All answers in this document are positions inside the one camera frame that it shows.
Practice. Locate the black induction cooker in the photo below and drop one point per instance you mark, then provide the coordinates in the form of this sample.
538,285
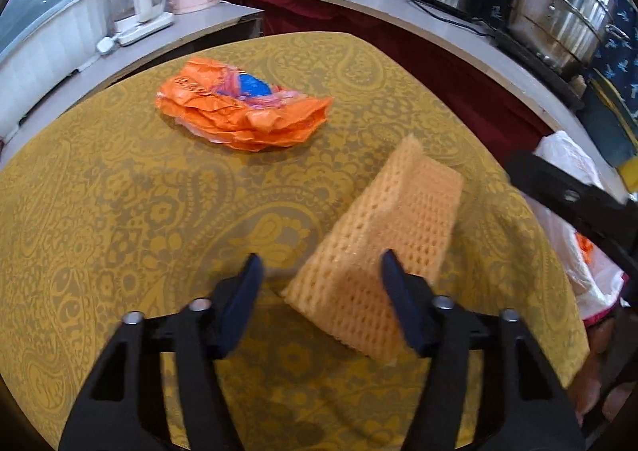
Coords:
548,77

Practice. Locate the white plastic bag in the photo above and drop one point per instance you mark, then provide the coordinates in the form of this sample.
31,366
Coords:
558,152

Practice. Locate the orange plastic bag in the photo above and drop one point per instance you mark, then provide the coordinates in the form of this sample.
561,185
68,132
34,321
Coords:
239,122

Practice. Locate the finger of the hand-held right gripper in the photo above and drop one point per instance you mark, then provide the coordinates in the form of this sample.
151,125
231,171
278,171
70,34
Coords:
553,182

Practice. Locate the orange foam net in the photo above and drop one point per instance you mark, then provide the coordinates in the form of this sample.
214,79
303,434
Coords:
389,211

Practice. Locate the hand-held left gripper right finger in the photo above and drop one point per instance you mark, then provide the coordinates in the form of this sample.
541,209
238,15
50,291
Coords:
403,301

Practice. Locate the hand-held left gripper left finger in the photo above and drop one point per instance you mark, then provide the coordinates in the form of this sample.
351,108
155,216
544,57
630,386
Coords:
244,301

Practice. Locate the white dish box blue lid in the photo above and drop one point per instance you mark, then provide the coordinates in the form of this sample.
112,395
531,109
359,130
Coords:
45,47

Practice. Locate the white power plug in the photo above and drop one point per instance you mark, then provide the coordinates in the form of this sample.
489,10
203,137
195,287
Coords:
105,45

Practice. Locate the person's right hand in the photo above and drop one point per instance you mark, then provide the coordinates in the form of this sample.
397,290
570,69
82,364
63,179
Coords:
593,381

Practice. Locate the large steel steamer pot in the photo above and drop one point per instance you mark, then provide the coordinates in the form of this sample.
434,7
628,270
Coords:
553,17

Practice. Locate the dark red cloth skirt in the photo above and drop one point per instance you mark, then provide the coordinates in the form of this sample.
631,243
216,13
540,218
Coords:
398,52

